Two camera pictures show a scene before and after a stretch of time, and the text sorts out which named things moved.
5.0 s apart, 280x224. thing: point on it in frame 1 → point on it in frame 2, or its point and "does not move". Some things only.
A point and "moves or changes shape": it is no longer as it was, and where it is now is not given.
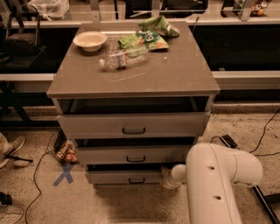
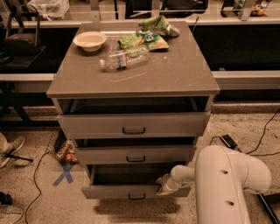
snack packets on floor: [67, 151] does not move
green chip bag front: [150, 39] does not move
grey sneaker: [8, 147] does not move
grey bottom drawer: [124, 174] moves or changes shape
